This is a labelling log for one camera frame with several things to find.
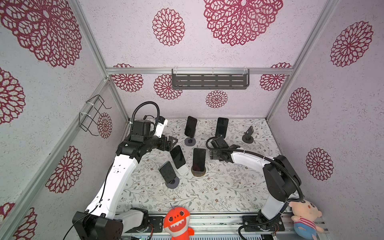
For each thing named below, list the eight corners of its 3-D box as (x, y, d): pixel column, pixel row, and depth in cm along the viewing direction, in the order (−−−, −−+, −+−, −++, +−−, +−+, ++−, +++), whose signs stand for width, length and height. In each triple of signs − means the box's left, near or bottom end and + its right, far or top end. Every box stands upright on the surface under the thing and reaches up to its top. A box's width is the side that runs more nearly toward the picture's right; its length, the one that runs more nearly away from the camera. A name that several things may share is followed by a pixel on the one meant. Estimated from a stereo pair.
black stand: (245, 144, 108) (249, 134, 100) (241, 137, 112) (245, 127, 104) (251, 143, 109) (256, 133, 100) (247, 136, 113) (251, 126, 104)
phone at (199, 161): (192, 175, 93) (193, 162, 80) (192, 161, 98) (192, 148, 86) (204, 175, 93) (206, 162, 80) (203, 161, 98) (205, 148, 86)
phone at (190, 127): (185, 138, 111) (184, 122, 97) (189, 132, 114) (189, 115, 101) (193, 142, 109) (193, 125, 95) (197, 135, 113) (198, 119, 99)
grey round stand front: (169, 191, 86) (168, 188, 83) (166, 186, 89) (165, 182, 85) (180, 184, 89) (180, 181, 85) (177, 179, 91) (176, 175, 87)
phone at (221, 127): (214, 142, 108) (217, 124, 93) (215, 134, 112) (218, 117, 98) (223, 143, 107) (228, 126, 93) (223, 136, 112) (228, 118, 97)
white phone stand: (181, 176, 92) (181, 174, 90) (177, 171, 94) (177, 169, 92) (188, 171, 94) (188, 169, 92) (185, 166, 96) (185, 164, 94)
